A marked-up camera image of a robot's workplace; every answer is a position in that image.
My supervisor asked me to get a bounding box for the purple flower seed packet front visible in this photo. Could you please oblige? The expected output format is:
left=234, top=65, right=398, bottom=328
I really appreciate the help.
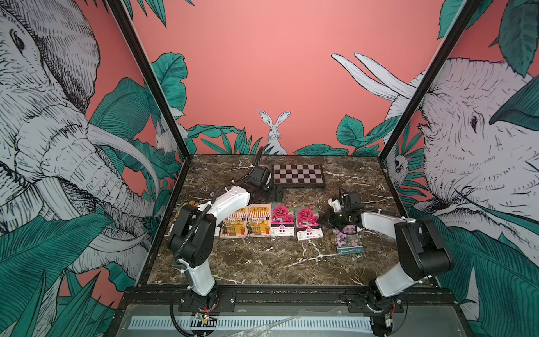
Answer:
left=332, top=225, right=364, bottom=256

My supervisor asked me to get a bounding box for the sunflower shop seed packet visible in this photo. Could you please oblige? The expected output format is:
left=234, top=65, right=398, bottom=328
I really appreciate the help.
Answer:
left=247, top=204, right=272, bottom=237
left=220, top=208, right=248, bottom=239

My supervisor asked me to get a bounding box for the pink flower seed packet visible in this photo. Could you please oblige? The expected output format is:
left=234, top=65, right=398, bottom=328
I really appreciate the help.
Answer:
left=270, top=203, right=296, bottom=237
left=295, top=204, right=324, bottom=241

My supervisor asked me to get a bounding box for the orange marigold seed packet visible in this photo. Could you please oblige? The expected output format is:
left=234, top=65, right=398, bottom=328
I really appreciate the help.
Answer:
left=169, top=201, right=197, bottom=235

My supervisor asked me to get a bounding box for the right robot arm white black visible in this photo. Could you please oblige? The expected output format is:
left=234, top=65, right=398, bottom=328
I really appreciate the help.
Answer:
left=328, top=193, right=454, bottom=300

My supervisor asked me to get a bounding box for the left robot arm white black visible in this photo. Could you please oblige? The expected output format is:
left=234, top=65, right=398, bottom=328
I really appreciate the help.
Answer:
left=168, top=166, right=271, bottom=297

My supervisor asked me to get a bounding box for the checkered chess board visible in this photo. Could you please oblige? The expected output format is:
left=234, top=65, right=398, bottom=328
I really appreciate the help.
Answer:
left=272, top=164, right=326, bottom=188

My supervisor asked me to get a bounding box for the clear plastic wrap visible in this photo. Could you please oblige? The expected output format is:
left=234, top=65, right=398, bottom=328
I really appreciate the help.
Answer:
left=230, top=315, right=302, bottom=336

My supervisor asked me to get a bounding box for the white slotted vent strip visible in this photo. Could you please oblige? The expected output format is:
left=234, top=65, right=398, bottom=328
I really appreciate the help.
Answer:
left=127, top=315, right=373, bottom=333

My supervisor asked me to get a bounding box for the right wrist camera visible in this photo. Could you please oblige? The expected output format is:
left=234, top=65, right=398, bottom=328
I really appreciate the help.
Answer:
left=328, top=199, right=342, bottom=213

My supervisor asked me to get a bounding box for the black front mounting rail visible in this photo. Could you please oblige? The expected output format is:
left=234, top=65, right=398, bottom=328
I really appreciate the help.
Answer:
left=118, top=284, right=457, bottom=315

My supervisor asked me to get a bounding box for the left black frame post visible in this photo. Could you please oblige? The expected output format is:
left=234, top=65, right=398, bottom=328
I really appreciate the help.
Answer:
left=104, top=0, right=192, bottom=160

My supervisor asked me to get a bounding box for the black frame post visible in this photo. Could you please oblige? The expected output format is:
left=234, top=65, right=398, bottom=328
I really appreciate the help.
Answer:
left=378, top=0, right=483, bottom=161
left=104, top=0, right=192, bottom=160

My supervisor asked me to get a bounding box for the right black frame post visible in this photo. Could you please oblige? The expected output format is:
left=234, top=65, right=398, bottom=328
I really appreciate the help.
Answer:
left=378, top=0, right=483, bottom=161

